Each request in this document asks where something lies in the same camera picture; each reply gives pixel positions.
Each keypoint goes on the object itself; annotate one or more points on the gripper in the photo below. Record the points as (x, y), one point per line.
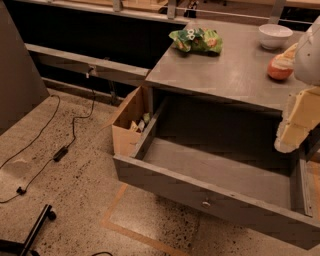
(309, 56)

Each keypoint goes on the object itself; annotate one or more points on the grey top drawer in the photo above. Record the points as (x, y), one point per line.
(270, 202)

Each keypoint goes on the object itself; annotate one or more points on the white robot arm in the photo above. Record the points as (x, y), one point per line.
(306, 65)

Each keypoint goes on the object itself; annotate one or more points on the grey drawer cabinet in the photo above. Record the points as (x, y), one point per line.
(233, 70)

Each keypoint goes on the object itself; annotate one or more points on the red apple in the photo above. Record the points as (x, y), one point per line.
(280, 67)

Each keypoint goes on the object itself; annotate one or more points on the white bowl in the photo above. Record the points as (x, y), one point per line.
(273, 36)

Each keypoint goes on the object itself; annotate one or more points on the green chip bag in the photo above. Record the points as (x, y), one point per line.
(198, 39)

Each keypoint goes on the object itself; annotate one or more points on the cardboard box with trash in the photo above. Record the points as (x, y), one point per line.
(124, 124)

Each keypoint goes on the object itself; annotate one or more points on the black chair base leg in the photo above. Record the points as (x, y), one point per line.
(12, 248)

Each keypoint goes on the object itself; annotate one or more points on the grey metal shelf rail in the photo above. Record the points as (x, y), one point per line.
(89, 66)

